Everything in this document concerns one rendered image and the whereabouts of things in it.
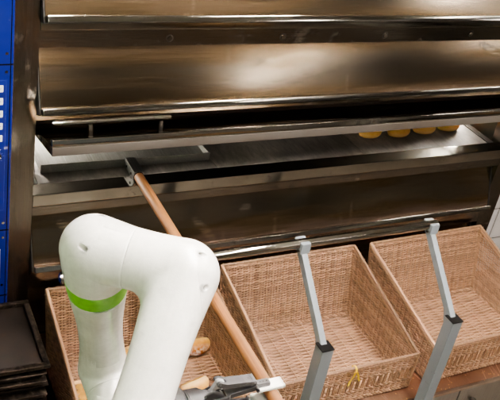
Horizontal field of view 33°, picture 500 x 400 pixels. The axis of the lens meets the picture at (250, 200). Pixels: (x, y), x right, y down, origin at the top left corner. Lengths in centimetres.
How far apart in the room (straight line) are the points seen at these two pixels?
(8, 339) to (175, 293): 107
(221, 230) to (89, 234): 136
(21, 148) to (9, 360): 57
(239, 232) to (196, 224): 16
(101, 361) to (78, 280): 30
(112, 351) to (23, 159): 83
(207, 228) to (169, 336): 138
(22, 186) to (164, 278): 109
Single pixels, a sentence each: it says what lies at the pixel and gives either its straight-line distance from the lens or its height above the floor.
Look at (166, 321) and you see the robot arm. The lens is 139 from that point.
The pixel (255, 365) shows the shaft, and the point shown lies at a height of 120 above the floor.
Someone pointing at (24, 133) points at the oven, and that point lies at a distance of 235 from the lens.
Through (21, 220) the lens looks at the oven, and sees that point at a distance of 250.
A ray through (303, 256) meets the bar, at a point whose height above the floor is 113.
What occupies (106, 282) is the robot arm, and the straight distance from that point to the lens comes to 146.
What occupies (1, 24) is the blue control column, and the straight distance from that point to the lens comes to 217.
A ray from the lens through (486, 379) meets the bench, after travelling 316.
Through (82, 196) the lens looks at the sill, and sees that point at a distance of 251.
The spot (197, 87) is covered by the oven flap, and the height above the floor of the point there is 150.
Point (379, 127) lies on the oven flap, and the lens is 268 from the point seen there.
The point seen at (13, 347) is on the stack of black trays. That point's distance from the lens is 238.
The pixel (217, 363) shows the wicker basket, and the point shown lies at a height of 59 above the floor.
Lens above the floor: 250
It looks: 31 degrees down
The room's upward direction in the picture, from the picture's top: 11 degrees clockwise
